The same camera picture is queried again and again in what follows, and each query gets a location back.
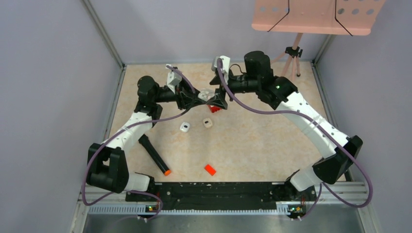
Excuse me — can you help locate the black marker orange cap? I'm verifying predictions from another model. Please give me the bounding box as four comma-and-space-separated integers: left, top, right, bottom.
138, 134, 172, 176

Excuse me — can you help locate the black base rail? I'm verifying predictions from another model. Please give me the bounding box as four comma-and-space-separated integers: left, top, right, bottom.
125, 182, 316, 211

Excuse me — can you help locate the beige earbud case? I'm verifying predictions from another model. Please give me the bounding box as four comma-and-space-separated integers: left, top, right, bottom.
202, 118, 213, 129

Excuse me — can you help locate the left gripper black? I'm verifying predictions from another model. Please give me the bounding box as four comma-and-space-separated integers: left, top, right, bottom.
153, 76, 206, 110

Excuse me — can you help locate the red block with windows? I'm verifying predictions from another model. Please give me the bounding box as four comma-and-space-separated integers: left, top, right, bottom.
208, 105, 221, 113

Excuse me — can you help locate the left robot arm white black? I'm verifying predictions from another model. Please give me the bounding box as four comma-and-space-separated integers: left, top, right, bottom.
86, 76, 208, 201

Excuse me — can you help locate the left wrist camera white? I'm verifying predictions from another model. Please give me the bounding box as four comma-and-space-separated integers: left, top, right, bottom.
166, 64, 182, 94

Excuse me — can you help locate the grey cable duct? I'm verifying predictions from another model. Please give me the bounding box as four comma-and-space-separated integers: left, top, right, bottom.
88, 204, 291, 216

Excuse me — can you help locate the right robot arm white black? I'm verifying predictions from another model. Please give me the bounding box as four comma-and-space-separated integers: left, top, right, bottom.
210, 50, 363, 200

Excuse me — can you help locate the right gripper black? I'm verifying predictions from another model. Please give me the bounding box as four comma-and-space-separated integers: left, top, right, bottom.
206, 69, 259, 110

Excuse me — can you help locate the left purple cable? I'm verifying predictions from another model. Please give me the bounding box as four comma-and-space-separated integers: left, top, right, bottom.
81, 66, 196, 222

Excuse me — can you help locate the small orange red block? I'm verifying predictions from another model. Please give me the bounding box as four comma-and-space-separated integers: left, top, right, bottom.
204, 164, 216, 176

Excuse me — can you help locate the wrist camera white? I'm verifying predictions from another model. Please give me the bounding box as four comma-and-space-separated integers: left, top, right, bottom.
211, 55, 231, 84
166, 64, 182, 94

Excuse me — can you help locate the white earbud case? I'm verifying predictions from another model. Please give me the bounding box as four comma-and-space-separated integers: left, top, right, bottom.
179, 122, 190, 133
197, 88, 215, 101

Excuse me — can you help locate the pink music stand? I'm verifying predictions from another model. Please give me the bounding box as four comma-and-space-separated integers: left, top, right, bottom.
251, 0, 387, 83

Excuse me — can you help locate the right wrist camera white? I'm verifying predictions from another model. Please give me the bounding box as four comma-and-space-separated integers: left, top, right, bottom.
211, 55, 231, 84

